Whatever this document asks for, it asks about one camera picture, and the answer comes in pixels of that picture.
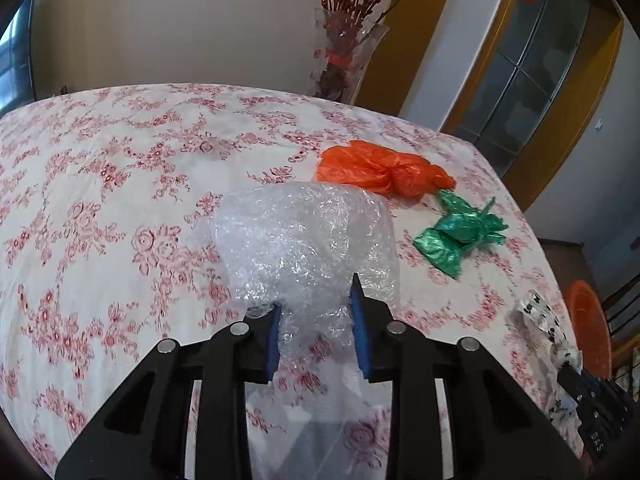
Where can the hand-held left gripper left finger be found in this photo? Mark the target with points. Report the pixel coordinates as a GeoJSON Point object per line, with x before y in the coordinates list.
{"type": "Point", "coordinates": [274, 342]}

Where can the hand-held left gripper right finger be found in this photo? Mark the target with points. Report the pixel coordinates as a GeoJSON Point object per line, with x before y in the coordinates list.
{"type": "Point", "coordinates": [361, 332]}

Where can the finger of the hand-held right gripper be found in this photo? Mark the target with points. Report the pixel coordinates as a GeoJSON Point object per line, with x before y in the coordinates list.
{"type": "Point", "coordinates": [575, 385]}

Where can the orange plastic waste basket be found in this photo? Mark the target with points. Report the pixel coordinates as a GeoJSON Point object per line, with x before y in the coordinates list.
{"type": "Point", "coordinates": [590, 327]}

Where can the white black-printed wrapper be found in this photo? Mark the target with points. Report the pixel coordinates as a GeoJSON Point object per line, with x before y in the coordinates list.
{"type": "Point", "coordinates": [542, 315]}

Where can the clear bubble wrap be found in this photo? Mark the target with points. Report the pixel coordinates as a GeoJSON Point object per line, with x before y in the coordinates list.
{"type": "Point", "coordinates": [305, 240]}

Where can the dark wooden chair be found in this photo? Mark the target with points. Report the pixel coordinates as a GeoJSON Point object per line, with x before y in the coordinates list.
{"type": "Point", "coordinates": [622, 310]}

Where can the green plastic bag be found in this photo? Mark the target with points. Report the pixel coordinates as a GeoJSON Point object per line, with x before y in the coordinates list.
{"type": "Point", "coordinates": [457, 235]}

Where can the orange plastic bag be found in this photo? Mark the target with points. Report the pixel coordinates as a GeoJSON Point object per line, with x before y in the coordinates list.
{"type": "Point", "coordinates": [372, 170]}

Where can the clear glass vase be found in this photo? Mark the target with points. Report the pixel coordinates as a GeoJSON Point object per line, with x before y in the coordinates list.
{"type": "Point", "coordinates": [342, 60]}

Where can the frosted glass door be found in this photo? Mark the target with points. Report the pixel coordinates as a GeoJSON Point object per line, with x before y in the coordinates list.
{"type": "Point", "coordinates": [525, 70]}

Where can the black flat screen television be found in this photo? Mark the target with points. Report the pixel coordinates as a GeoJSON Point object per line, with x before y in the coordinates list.
{"type": "Point", "coordinates": [15, 55]}

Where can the wooden door frame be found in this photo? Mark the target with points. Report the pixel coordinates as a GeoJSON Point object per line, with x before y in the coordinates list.
{"type": "Point", "coordinates": [565, 130]}

